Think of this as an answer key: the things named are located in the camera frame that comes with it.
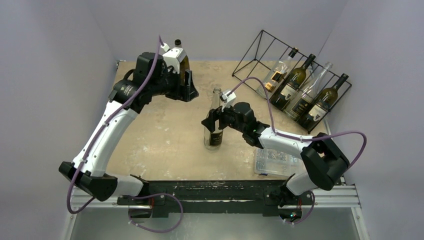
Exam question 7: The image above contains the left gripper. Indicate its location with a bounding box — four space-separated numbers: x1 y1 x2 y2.
149 64 198 102

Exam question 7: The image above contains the tall clear glass bottle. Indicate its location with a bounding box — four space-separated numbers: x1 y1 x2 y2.
203 87 223 150

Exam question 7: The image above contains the clear square bottle gold cap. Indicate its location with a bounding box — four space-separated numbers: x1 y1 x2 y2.
255 47 299 98

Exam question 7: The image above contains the dark green bottle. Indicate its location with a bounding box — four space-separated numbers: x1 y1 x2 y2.
297 73 349 132
270 53 316 111

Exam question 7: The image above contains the clear glass bottle short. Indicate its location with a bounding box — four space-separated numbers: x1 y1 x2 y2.
283 62 334 121

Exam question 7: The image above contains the dark green bottle front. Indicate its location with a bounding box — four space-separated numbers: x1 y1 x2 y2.
297 73 349 132

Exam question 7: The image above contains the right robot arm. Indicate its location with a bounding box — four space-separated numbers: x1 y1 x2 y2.
201 102 350 204

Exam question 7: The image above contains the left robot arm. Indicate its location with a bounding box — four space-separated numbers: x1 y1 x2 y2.
59 47 199 205

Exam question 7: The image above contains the clear plastic screw box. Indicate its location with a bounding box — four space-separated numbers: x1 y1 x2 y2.
254 148 304 178

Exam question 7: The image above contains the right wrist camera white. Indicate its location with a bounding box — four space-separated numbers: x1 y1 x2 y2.
219 89 237 112

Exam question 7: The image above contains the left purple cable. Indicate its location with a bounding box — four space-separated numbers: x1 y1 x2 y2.
66 34 167 215

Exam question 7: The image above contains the purple cable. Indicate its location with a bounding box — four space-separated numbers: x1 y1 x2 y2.
66 34 167 215
226 77 368 171

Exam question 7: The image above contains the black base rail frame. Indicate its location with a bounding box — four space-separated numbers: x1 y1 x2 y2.
67 179 360 220

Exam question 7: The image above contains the black wire wine rack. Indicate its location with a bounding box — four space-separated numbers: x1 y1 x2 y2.
231 29 352 133

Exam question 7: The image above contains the purple cable loop below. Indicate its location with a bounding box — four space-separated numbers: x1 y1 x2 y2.
128 193 185 235

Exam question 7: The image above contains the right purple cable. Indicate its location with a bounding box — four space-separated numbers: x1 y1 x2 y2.
226 77 368 171

